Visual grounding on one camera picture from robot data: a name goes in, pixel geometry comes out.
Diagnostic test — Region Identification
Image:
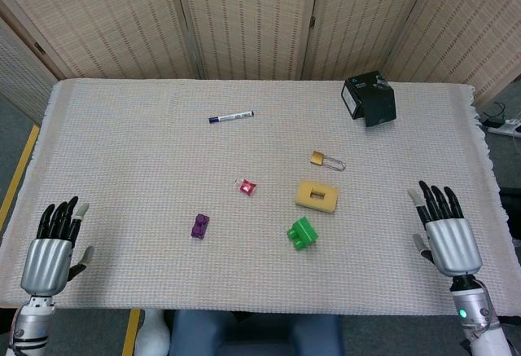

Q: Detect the white robot body part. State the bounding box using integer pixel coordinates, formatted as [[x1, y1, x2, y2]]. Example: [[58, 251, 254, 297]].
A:
[[134, 309, 172, 356]]

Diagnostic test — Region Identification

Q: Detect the red candy packet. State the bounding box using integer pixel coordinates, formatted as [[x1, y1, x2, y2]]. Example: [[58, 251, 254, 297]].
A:
[[234, 177, 260, 197]]

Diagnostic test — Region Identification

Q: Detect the blue white marker pen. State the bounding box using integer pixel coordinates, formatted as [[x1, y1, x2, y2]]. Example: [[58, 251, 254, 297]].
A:
[[208, 110, 256, 125]]

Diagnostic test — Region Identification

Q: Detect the yellow sponge with rectangular hole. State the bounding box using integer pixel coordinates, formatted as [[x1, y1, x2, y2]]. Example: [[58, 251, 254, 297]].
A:
[[294, 179, 340, 215]]

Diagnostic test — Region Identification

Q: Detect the black cable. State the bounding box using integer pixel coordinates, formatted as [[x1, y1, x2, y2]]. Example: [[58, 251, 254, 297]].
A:
[[479, 101, 508, 127]]

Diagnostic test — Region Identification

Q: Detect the purple toy brick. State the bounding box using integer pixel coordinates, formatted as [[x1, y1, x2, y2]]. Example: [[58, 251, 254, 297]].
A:
[[190, 213, 212, 240]]

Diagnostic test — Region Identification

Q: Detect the black cardboard box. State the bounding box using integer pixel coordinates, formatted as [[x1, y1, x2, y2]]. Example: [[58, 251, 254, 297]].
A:
[[340, 70, 398, 128]]

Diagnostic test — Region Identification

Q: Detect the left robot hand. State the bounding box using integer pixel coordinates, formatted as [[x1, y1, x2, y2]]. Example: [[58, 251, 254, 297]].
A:
[[20, 196, 95, 297]]

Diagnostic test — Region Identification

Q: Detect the brass padlock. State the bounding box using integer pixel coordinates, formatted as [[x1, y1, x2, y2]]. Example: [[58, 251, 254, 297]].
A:
[[310, 150, 348, 173]]

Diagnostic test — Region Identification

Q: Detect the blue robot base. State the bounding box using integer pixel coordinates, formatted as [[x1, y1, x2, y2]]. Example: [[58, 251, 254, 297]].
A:
[[168, 310, 345, 356]]

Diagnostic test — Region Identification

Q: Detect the green toy brick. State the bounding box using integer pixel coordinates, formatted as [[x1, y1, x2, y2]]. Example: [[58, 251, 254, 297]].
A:
[[286, 216, 319, 251]]

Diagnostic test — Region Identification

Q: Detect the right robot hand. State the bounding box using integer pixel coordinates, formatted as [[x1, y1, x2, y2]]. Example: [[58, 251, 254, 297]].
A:
[[407, 180, 484, 279]]

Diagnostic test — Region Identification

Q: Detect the white woven tablecloth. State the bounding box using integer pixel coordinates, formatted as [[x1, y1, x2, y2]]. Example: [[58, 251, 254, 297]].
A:
[[0, 78, 521, 318]]

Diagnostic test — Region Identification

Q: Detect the white power strip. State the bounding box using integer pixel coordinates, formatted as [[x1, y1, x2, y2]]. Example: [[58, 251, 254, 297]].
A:
[[486, 117, 521, 137]]

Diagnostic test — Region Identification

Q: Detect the beige woven folding screen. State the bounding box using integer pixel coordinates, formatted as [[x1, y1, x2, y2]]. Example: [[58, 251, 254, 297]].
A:
[[0, 0, 521, 115]]

